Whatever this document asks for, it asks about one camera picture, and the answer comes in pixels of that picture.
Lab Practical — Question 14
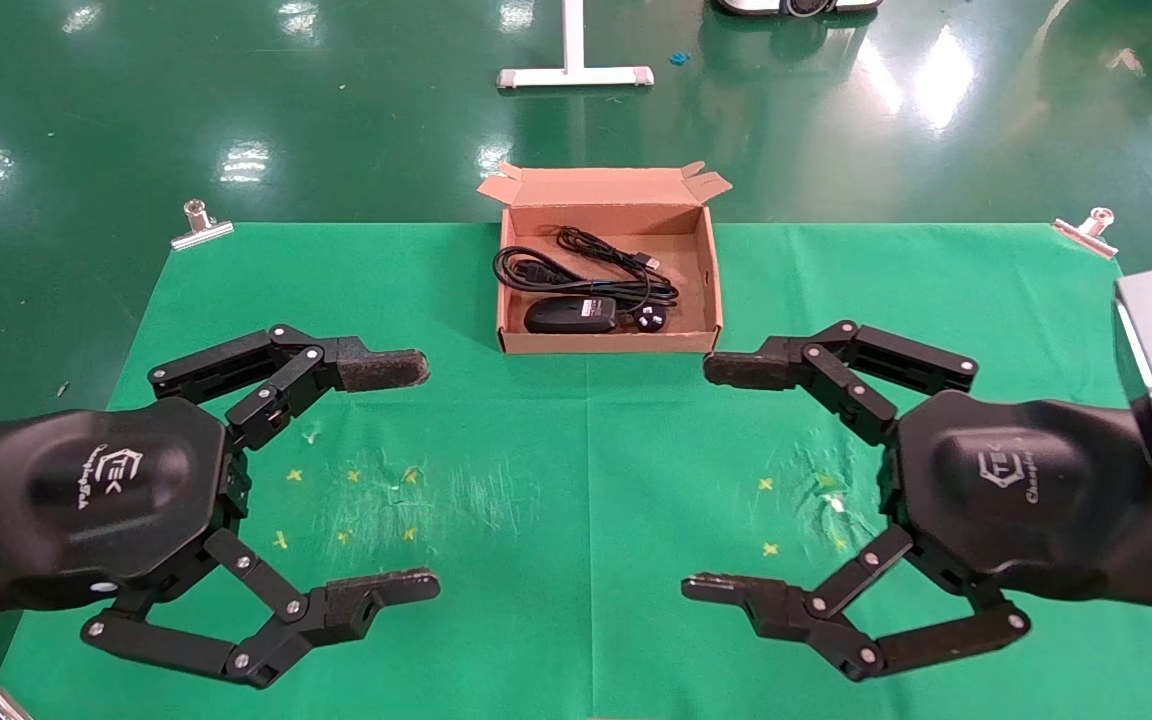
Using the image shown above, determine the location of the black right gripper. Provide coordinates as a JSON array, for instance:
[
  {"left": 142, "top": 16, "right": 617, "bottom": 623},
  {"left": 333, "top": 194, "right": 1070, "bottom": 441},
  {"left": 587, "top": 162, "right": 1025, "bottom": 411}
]
[{"left": 681, "top": 320, "right": 1152, "bottom": 684}]

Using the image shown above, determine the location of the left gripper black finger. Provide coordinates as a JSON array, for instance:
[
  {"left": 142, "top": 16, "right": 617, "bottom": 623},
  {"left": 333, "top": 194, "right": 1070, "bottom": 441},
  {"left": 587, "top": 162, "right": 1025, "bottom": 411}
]
[
  {"left": 146, "top": 323, "right": 432, "bottom": 453},
  {"left": 81, "top": 528, "right": 442, "bottom": 691}
]

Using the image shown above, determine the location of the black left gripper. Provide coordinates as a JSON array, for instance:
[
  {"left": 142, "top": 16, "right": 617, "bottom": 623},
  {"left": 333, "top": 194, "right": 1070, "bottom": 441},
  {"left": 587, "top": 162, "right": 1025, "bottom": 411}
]
[{"left": 0, "top": 395, "right": 252, "bottom": 626}]

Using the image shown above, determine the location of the black wired computer mouse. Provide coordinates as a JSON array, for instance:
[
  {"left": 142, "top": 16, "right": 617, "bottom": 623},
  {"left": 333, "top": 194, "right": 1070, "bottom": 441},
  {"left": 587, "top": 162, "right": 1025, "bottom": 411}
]
[{"left": 524, "top": 225, "right": 662, "bottom": 336}]

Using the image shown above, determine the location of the black power cable with plug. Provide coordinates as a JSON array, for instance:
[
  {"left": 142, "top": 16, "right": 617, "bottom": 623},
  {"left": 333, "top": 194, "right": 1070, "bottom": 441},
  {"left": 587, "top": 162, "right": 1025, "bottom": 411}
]
[{"left": 493, "top": 245, "right": 682, "bottom": 334}]

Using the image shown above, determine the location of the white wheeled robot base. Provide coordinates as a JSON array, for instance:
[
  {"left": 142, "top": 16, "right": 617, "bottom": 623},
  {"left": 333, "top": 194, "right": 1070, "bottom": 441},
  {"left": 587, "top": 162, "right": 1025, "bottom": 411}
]
[{"left": 711, "top": 0, "right": 885, "bottom": 18}]

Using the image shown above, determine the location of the brown cardboard box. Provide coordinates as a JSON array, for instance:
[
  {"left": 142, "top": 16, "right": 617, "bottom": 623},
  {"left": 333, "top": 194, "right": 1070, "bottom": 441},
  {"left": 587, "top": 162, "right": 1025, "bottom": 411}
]
[{"left": 477, "top": 160, "right": 734, "bottom": 356}]

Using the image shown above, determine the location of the green table cloth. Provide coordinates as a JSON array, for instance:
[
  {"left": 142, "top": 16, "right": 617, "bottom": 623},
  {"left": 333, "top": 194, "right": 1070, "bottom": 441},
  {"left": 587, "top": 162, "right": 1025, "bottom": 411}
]
[{"left": 0, "top": 220, "right": 1152, "bottom": 720}]

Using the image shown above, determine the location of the white T-shaped table foot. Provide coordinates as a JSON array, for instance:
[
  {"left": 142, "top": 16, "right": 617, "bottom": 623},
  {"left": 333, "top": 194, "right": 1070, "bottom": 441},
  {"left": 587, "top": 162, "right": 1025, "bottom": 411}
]
[{"left": 496, "top": 0, "right": 656, "bottom": 90}]

